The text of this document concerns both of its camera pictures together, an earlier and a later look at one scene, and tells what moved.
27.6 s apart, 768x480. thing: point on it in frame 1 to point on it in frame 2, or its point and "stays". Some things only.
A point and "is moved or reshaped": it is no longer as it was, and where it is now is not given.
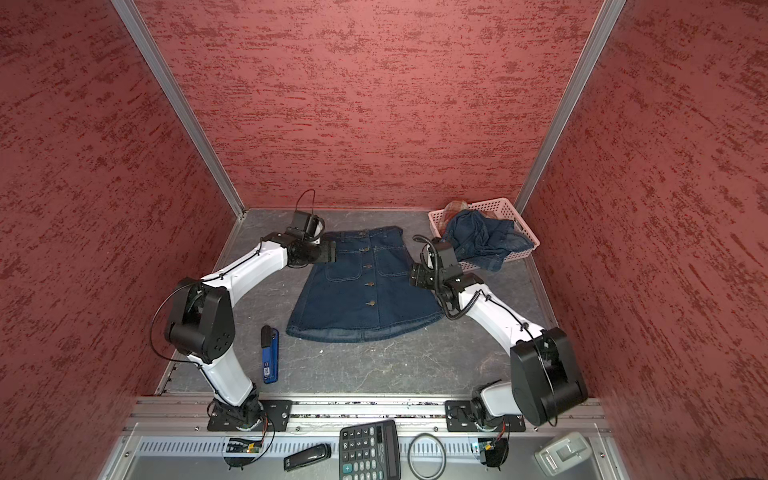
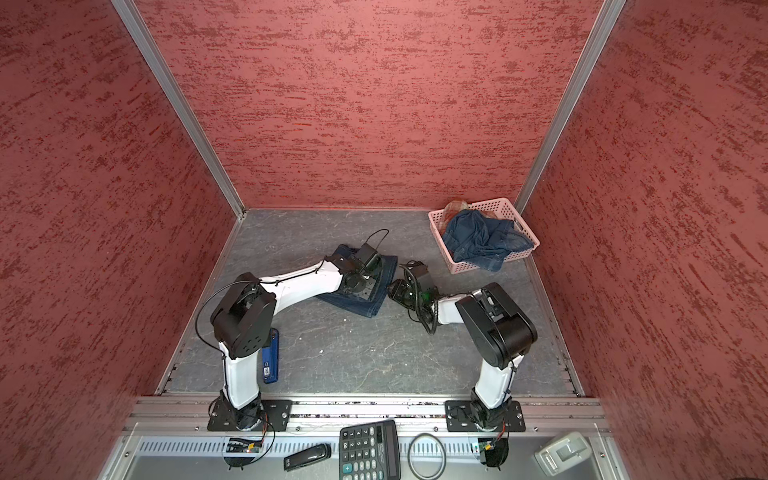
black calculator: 369,451 stays
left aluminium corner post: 175,96 stays
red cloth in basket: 452,208 stays
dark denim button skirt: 367,293 is moved or reshaped
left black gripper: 327,255 to 365,293
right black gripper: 418,273 to 397,293
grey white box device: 563,454 stays
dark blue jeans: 484,240 stays
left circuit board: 243,446 stays
